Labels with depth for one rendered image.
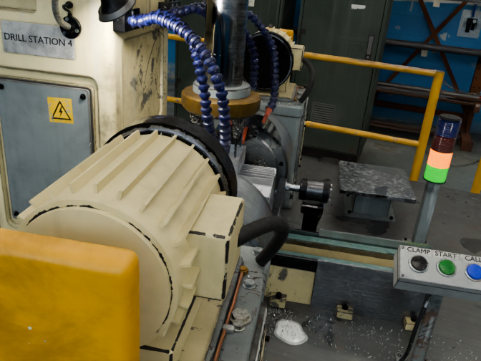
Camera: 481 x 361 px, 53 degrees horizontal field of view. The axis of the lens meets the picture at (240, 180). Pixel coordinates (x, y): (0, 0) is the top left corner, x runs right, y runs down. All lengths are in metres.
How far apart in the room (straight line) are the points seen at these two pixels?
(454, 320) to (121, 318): 1.06
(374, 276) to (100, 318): 0.88
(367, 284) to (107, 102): 0.71
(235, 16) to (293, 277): 0.61
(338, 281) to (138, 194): 0.81
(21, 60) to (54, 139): 0.17
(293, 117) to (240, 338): 1.07
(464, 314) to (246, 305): 0.84
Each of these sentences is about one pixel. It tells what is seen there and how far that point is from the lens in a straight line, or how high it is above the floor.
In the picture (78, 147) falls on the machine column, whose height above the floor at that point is 1.18.
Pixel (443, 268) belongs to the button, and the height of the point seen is 1.07.
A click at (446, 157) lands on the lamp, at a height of 1.11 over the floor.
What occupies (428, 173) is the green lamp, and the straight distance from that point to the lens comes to 1.47.
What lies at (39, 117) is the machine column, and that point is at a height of 1.23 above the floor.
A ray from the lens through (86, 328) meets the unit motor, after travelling 0.39.
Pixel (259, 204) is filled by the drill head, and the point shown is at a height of 1.12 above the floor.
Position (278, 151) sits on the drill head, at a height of 1.10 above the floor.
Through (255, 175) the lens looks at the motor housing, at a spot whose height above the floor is 1.10.
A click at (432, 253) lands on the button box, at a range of 0.99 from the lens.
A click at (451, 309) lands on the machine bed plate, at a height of 0.80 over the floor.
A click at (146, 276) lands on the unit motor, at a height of 1.29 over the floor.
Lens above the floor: 1.54
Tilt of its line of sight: 24 degrees down
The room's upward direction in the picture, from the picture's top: 5 degrees clockwise
